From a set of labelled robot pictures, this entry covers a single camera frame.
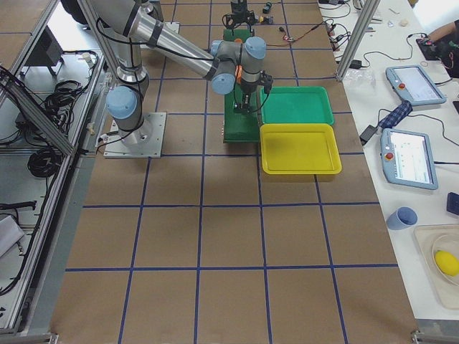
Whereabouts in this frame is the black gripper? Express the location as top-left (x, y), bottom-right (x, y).
top-left (235, 70), bottom-right (273, 113)
top-left (222, 0), bottom-right (255, 27)

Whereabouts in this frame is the orange cylinder labelled 4680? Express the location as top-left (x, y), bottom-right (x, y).
top-left (235, 65), bottom-right (240, 82)

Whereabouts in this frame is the green conveyor belt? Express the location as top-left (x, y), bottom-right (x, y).
top-left (216, 34), bottom-right (266, 143)

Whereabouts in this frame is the green plastic tray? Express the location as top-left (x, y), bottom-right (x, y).
top-left (260, 86), bottom-right (334, 125)

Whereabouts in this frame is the yellow plastic tray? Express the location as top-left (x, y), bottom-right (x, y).
top-left (260, 123), bottom-right (342, 175)

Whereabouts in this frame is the blue checkered cloth roll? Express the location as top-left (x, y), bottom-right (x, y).
top-left (378, 100), bottom-right (412, 129)

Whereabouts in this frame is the teach pendant far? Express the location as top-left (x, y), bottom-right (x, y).
top-left (385, 65), bottom-right (446, 106)

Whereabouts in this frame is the teach pendant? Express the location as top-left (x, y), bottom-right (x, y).
top-left (385, 65), bottom-right (446, 106)
top-left (380, 128), bottom-right (438, 190)

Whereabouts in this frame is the teach pendant near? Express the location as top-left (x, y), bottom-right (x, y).
top-left (380, 128), bottom-right (438, 190)

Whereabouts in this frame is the blue plastic cup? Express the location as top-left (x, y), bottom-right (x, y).
top-left (386, 206), bottom-right (418, 230)

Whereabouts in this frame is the beige tray with bowl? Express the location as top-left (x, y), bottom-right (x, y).
top-left (413, 224), bottom-right (458, 310)

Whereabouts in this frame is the yellow lemon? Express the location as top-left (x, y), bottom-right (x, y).
top-left (434, 250), bottom-right (458, 277)

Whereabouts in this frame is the red black power cable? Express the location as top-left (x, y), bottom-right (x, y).
top-left (278, 21), bottom-right (327, 47)

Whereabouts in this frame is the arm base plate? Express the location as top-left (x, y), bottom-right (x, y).
top-left (103, 112), bottom-right (166, 158)

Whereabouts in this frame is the aluminium frame post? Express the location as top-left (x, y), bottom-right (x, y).
top-left (336, 0), bottom-right (380, 81)

